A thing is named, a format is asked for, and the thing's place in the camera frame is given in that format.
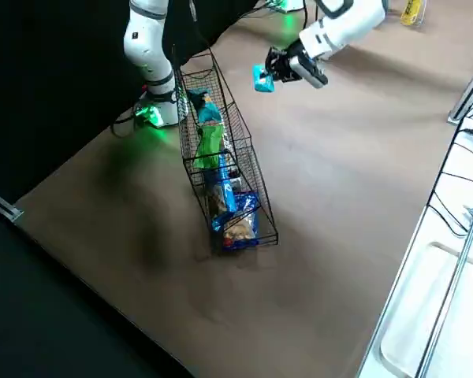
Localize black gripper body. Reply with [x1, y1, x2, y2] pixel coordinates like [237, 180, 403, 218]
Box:
[276, 43, 303, 83]

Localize tall blue cookie packet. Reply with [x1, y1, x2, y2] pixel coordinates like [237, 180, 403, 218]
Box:
[216, 151, 238, 213]

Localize aluminium frame profile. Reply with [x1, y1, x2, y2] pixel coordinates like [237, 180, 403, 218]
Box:
[0, 183, 25, 224]

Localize small blue snack packet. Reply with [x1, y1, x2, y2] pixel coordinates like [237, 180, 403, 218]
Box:
[210, 190, 262, 232]

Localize white tray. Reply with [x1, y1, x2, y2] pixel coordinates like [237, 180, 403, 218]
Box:
[379, 240, 473, 378]

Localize white box food picture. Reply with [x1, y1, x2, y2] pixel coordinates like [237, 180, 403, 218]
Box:
[220, 214, 260, 253]

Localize aluminium post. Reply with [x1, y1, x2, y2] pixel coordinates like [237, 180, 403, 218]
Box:
[447, 50, 473, 125]

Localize white brown snack box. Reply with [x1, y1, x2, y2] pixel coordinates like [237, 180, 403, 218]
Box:
[204, 181, 226, 217]

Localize yellow drink bottle green label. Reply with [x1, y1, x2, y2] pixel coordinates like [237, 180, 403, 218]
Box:
[400, 0, 427, 28]

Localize teal chips packet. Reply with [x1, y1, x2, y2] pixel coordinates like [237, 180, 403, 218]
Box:
[187, 87, 224, 125]
[252, 64, 276, 95]

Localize black wire basket rack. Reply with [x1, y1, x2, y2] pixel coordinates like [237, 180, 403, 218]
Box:
[171, 42, 280, 258]

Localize silver metal stand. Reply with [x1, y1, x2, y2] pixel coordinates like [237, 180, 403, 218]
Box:
[415, 204, 473, 378]

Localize green chips packet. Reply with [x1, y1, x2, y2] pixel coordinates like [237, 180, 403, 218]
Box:
[192, 123, 226, 171]

